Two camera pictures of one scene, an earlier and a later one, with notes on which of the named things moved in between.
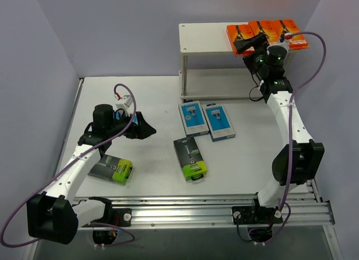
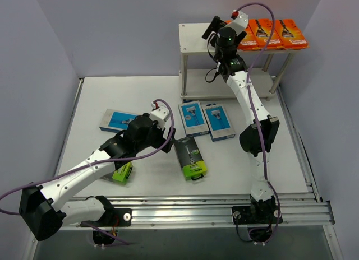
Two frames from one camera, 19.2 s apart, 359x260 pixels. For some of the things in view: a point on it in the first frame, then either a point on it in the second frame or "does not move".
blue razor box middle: (193, 118) does not move
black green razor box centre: (192, 164) does not move
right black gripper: (258, 43) to (211, 28)
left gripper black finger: (144, 129) to (171, 140)
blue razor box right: (218, 121) does not move
